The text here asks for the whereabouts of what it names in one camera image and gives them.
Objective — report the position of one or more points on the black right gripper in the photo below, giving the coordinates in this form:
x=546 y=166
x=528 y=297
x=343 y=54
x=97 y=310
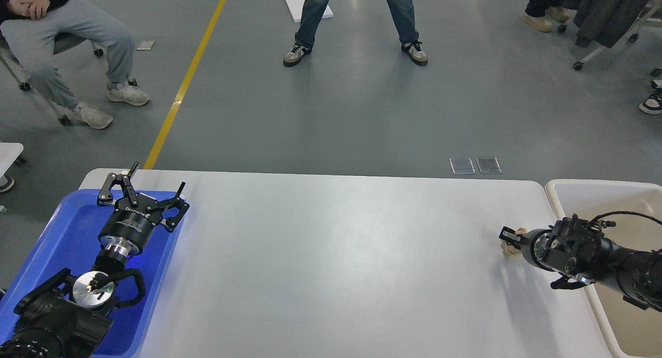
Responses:
x=529 y=243

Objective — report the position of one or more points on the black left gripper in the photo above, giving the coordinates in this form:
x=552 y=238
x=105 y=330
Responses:
x=130 y=225

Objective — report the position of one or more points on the beige paper ball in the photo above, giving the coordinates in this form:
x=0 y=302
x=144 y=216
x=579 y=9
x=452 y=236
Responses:
x=510 y=250

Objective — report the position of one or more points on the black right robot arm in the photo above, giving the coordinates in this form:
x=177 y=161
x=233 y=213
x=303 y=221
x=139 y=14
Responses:
x=578 y=250

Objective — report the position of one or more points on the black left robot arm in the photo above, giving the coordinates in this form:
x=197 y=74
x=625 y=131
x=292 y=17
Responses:
x=90 y=285

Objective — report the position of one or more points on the right clear floor plate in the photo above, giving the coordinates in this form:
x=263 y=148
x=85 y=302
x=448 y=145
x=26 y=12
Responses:
x=489 y=165

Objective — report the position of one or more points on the clear floor plate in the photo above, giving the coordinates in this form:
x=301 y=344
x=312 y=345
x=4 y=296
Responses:
x=462 y=165
x=489 y=165

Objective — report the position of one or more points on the blue plastic tray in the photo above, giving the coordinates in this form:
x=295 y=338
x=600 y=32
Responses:
x=70 y=240

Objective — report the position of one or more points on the left clear floor plate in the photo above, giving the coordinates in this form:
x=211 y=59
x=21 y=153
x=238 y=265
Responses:
x=462 y=165

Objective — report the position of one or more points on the white side table corner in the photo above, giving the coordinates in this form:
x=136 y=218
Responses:
x=9 y=153

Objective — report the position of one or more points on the small white floor paper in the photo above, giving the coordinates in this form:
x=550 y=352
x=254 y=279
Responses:
x=145 y=45

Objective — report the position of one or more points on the beige plastic bin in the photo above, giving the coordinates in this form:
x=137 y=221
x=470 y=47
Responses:
x=636 y=210

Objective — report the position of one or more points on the black white sneaker person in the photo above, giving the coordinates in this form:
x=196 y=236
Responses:
x=652 y=105

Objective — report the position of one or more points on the seated person grey trousers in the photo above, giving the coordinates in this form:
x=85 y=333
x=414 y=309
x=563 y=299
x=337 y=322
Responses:
x=35 y=30

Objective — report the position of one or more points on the person with tan shoes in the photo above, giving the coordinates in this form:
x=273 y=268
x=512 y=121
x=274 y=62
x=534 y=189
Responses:
x=536 y=12

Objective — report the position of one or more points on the dark coat on chair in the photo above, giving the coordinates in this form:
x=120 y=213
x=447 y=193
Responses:
x=605 y=22

